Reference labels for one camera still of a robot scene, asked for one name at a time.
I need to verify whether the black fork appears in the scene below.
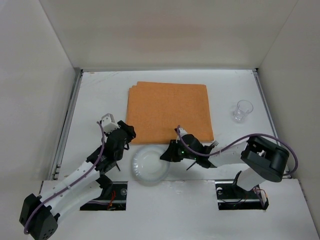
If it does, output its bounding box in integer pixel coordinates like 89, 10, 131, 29
186, 140, 219, 171

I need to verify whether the white round plate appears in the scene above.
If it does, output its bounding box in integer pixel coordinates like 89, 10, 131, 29
131, 145, 170, 184

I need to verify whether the orange cloth placemat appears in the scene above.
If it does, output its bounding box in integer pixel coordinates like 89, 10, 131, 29
126, 81, 214, 145

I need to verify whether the clear plastic cup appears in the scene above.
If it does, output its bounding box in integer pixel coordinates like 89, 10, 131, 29
232, 99, 254, 122

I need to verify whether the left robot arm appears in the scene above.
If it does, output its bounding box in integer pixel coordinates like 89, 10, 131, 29
19, 116, 136, 240

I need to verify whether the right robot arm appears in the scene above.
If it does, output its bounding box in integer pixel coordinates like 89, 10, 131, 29
159, 133, 290, 191

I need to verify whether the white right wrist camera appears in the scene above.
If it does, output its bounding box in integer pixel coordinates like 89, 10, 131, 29
174, 125, 188, 137

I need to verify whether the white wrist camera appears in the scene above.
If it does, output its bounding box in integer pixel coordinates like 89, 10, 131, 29
174, 125, 188, 137
100, 113, 119, 134

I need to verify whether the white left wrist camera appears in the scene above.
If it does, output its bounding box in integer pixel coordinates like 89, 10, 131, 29
100, 113, 119, 134

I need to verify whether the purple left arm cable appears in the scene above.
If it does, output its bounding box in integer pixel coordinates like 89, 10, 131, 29
22, 121, 107, 236

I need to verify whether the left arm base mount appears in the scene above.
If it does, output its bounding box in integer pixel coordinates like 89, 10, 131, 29
79, 181, 128, 211

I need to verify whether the left aluminium frame rail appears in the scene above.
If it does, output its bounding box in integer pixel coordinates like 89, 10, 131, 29
46, 67, 83, 181

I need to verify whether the aluminium frame rail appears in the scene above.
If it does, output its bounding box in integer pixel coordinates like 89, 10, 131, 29
252, 67, 292, 179
46, 67, 83, 181

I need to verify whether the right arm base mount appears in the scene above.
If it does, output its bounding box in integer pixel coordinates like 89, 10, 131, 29
215, 180, 269, 211

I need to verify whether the right aluminium frame rail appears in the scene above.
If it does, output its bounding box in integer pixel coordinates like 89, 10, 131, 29
252, 67, 292, 179

